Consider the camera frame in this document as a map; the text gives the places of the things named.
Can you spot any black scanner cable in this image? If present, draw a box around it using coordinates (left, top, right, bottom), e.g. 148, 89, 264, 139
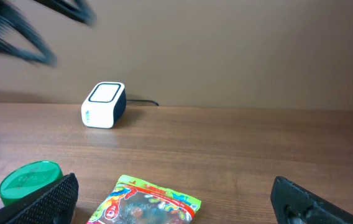
126, 99, 160, 106

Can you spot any white barcode scanner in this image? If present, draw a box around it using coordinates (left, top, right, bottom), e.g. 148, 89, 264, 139
81, 82, 126, 129

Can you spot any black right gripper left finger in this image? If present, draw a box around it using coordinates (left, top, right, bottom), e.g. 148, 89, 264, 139
0, 173, 79, 224

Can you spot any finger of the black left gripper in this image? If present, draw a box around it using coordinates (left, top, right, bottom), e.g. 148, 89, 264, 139
0, 0, 57, 66
35, 0, 96, 26

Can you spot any green lid jar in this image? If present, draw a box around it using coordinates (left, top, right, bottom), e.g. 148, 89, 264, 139
0, 161, 63, 206

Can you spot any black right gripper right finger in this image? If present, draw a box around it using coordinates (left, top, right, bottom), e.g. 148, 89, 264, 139
270, 176, 353, 224

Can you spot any Haribo gummy candy bag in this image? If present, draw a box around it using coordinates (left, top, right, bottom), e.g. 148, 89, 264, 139
87, 175, 201, 224

